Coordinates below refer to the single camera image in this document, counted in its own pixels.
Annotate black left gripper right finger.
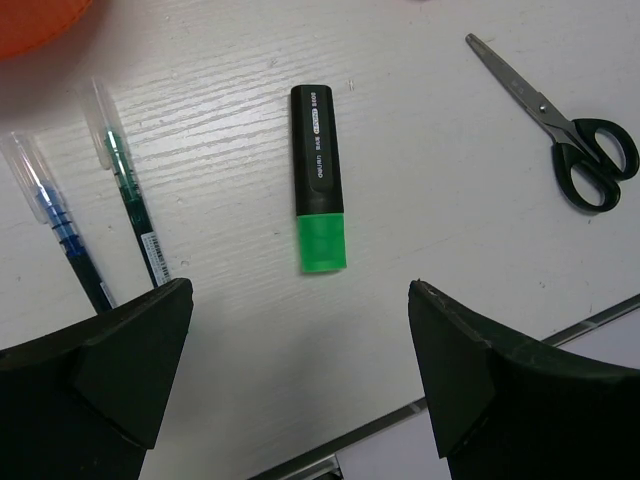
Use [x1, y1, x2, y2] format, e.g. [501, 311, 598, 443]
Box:
[407, 279, 640, 480]

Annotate green gel pen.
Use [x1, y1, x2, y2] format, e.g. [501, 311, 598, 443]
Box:
[77, 77, 171, 288]

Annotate aluminium table edge rail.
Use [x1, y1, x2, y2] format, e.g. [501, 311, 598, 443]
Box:
[247, 293, 640, 480]

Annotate green cap black highlighter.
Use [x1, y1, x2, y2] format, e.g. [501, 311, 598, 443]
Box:
[290, 85, 347, 273]

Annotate blue gel pen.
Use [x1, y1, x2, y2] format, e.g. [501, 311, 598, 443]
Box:
[1, 133, 115, 314]

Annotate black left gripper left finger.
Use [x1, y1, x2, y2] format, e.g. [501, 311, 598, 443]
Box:
[1, 278, 193, 479]

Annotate orange round pen holder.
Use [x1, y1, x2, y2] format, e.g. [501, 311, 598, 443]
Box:
[1, 0, 92, 60]

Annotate black handled scissors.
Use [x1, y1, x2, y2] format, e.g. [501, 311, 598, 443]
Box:
[465, 33, 639, 214]

